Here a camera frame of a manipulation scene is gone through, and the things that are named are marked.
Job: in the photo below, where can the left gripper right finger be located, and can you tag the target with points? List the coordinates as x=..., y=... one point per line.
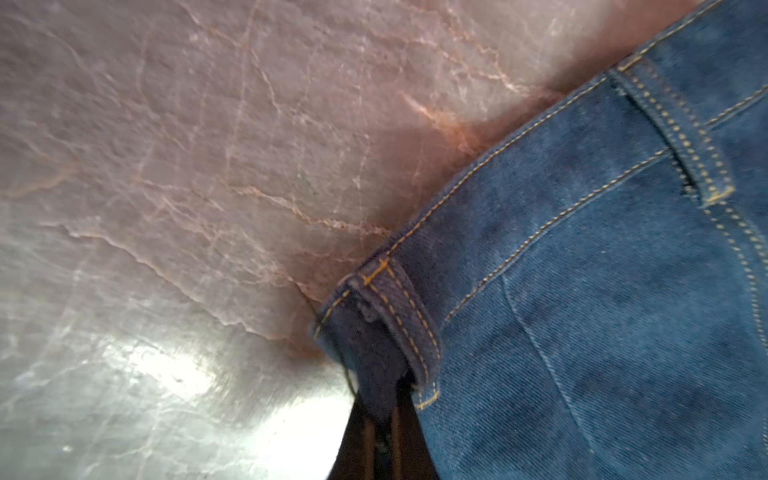
x=411, y=459

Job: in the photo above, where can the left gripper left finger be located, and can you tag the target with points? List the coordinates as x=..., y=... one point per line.
x=356, y=457

